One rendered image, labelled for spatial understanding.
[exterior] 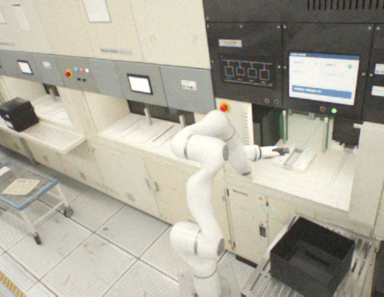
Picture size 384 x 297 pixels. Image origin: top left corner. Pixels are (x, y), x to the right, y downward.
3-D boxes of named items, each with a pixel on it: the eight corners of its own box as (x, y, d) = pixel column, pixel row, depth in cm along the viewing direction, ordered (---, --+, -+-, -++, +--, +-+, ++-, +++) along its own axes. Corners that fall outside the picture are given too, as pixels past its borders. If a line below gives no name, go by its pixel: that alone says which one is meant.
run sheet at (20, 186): (0, 194, 300) (-1, 192, 299) (17, 178, 318) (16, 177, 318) (26, 196, 291) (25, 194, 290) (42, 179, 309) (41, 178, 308)
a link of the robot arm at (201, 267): (210, 282, 136) (202, 245, 122) (173, 268, 144) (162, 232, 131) (221, 260, 144) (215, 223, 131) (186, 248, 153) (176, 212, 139)
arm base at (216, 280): (192, 314, 144) (185, 290, 134) (186, 278, 160) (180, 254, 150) (233, 305, 145) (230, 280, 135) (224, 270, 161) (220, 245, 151)
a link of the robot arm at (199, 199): (193, 242, 142) (228, 253, 134) (180, 256, 132) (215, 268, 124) (196, 131, 128) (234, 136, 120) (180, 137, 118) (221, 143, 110)
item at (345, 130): (328, 144, 211) (332, 100, 194) (337, 129, 223) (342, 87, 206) (368, 152, 197) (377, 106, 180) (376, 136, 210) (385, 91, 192)
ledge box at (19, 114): (5, 128, 340) (-7, 106, 325) (29, 116, 356) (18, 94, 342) (17, 134, 322) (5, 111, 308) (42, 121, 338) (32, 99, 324)
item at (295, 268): (298, 238, 170) (300, 215, 160) (351, 265, 152) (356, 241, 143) (269, 274, 155) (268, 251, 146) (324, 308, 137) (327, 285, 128)
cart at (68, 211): (-10, 215, 351) (-33, 181, 325) (30, 186, 384) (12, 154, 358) (39, 247, 299) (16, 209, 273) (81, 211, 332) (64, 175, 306)
